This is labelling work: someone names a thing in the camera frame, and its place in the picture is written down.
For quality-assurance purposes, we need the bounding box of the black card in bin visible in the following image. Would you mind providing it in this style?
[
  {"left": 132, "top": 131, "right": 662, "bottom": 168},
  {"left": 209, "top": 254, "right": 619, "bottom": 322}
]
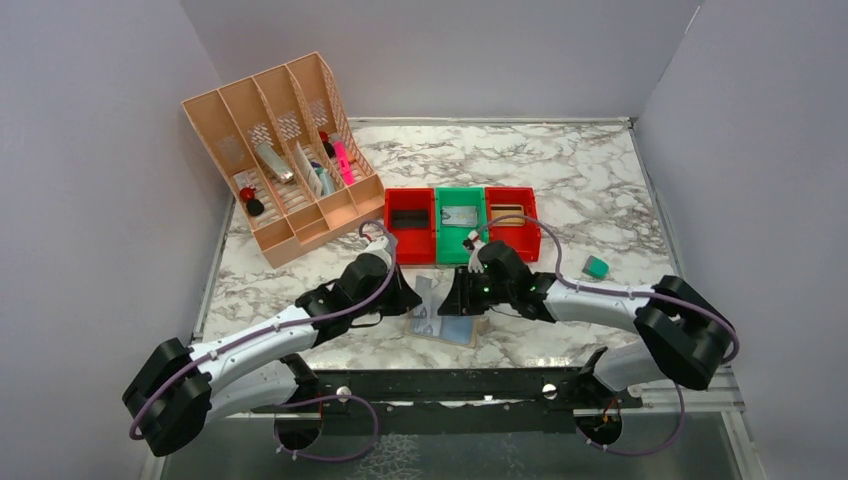
[{"left": 389, "top": 209, "right": 430, "bottom": 230}]

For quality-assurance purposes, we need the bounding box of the silver vip card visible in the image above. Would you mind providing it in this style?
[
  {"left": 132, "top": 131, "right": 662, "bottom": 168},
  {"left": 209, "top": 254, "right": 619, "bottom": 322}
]
[
  {"left": 412, "top": 275, "right": 437, "bottom": 319},
  {"left": 409, "top": 318, "right": 442, "bottom": 338}
]

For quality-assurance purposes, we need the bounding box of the beige card holder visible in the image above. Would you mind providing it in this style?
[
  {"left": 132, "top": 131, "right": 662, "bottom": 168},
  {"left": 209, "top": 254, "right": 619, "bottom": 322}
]
[{"left": 404, "top": 314, "right": 481, "bottom": 348}]

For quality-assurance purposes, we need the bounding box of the grey card in bin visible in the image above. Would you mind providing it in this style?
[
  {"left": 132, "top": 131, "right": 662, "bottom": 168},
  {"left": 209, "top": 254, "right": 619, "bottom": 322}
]
[{"left": 440, "top": 205, "right": 479, "bottom": 228}]

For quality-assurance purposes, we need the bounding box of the green bin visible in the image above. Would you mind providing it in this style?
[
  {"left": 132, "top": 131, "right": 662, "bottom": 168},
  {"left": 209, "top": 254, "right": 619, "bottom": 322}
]
[{"left": 435, "top": 187, "right": 489, "bottom": 265}]

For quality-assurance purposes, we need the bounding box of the teal eraser block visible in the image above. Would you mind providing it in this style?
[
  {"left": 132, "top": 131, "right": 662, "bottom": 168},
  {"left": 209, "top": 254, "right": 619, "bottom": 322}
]
[{"left": 582, "top": 255, "right": 610, "bottom": 280}]

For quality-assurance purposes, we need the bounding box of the peach desk file organizer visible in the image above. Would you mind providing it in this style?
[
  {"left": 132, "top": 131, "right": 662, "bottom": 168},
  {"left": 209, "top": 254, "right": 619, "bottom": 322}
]
[{"left": 182, "top": 53, "right": 385, "bottom": 268}]

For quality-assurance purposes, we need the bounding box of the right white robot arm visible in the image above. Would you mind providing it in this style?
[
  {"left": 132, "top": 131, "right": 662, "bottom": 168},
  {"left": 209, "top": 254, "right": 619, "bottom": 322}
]
[{"left": 438, "top": 241, "right": 736, "bottom": 396}]

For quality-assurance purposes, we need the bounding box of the red and black stamp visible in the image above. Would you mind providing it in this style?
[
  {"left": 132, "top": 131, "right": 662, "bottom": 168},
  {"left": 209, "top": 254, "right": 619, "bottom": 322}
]
[{"left": 239, "top": 186, "right": 265, "bottom": 217}]

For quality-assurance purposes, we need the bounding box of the gold credit card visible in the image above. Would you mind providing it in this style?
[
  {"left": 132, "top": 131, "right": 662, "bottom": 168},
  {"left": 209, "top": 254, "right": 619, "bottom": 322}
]
[{"left": 490, "top": 204, "right": 525, "bottom": 227}]

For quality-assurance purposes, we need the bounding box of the pink highlighter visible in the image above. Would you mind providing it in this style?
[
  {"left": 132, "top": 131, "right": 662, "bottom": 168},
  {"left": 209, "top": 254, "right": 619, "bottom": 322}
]
[{"left": 332, "top": 141, "right": 355, "bottom": 186}]

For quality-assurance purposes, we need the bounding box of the right red bin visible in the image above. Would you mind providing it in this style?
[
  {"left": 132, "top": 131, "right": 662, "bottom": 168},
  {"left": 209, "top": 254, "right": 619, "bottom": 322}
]
[{"left": 484, "top": 187, "right": 541, "bottom": 262}]

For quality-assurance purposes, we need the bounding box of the red bin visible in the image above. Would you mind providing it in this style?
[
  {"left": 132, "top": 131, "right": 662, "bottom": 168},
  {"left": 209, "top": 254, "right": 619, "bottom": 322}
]
[
  {"left": 484, "top": 187, "right": 541, "bottom": 262},
  {"left": 384, "top": 188, "right": 436, "bottom": 265}
]

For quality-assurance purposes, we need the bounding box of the black mounting rail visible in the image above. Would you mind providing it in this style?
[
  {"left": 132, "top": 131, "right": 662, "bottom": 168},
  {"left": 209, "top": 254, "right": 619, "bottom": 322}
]
[{"left": 254, "top": 358, "right": 642, "bottom": 435}]

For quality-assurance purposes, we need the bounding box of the left red bin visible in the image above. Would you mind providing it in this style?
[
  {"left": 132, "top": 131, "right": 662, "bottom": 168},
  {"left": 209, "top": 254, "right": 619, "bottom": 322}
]
[{"left": 384, "top": 188, "right": 436, "bottom": 265}]

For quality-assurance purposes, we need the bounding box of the silver stapler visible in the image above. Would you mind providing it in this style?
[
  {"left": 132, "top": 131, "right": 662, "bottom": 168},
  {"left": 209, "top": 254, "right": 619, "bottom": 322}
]
[{"left": 255, "top": 141, "right": 294, "bottom": 183}]

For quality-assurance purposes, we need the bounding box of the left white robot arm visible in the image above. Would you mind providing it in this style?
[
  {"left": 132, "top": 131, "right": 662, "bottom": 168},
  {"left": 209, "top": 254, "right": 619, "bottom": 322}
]
[{"left": 122, "top": 233, "right": 421, "bottom": 457}]

